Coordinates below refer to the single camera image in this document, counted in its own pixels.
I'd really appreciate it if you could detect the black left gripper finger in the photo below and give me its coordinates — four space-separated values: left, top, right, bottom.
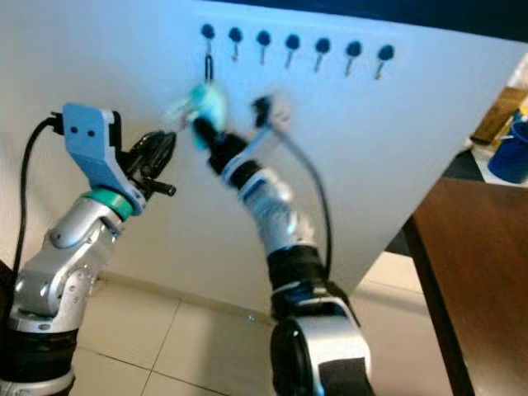
137 132 162 176
158 130 178 176

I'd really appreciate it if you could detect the light green carabiner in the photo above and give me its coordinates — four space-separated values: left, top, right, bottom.
163 95 199 126

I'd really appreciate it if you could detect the teal plush toy keychain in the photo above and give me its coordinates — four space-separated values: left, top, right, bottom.
165 80 228 152

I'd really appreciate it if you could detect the dark wooden table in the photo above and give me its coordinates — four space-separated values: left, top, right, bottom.
403 177 528 396

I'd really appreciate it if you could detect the blue plastic bucket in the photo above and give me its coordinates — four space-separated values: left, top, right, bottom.
487 115 528 184

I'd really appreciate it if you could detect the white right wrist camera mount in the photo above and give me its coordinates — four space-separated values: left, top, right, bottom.
219 95 290 186

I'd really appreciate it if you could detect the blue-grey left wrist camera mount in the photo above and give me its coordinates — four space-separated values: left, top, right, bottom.
62 103 143 219

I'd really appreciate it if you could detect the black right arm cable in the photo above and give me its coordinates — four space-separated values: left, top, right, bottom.
276 122 337 277

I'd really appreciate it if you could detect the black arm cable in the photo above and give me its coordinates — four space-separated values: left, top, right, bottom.
276 122 337 277
11 115 67 285

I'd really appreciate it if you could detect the black knob wall hook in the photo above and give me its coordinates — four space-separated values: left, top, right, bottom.
313 36 332 74
374 44 395 83
256 30 271 68
228 26 243 64
284 33 301 71
200 23 215 54
344 40 363 78

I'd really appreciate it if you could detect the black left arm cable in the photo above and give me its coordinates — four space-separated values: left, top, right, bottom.
11 115 67 285

